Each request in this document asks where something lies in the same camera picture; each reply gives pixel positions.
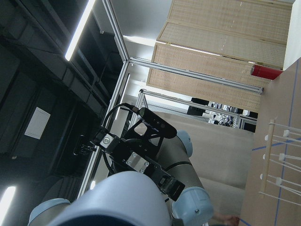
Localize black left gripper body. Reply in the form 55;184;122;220
93;128;185;201

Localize light blue plastic cup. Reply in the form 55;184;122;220
50;171;172;226

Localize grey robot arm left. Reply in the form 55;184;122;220
29;130;214;226

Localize red cylinder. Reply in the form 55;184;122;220
251;65;283;80

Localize black camera on bracket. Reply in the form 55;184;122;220
138;107;177;139

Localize aluminium frame post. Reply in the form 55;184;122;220
101;0;263;111

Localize white wire cup holder rack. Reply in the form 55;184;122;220
259;119;301;206

